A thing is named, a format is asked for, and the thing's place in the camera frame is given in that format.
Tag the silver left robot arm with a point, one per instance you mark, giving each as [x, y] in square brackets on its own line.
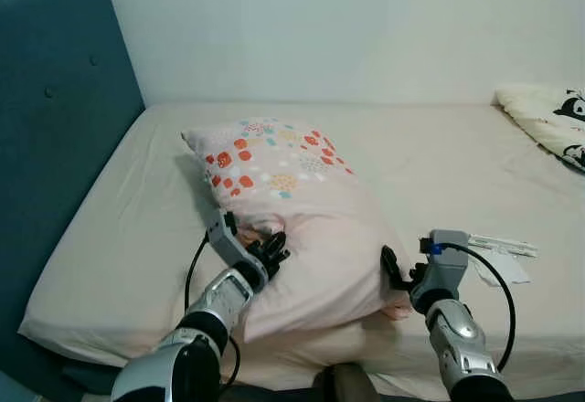
[215, 306]

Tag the pink floral print pillow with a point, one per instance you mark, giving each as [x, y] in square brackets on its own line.
[311, 228]

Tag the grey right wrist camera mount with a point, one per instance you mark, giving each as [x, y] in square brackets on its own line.
[448, 256]

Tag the white tissue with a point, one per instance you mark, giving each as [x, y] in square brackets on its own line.
[512, 269]

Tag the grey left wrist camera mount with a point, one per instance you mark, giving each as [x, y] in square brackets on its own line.
[224, 238]

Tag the teal upholstered headboard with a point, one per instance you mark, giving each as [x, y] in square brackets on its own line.
[55, 100]

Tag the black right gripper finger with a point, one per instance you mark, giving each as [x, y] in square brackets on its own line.
[390, 265]

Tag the dark robot leg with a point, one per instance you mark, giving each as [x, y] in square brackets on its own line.
[352, 386]

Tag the cream quilt with cat print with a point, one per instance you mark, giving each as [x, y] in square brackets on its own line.
[539, 119]

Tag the bed with cream sheet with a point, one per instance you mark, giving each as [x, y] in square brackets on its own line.
[439, 183]

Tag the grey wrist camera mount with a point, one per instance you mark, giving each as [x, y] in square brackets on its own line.
[448, 256]
[224, 238]

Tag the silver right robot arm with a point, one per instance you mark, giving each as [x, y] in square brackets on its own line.
[457, 333]

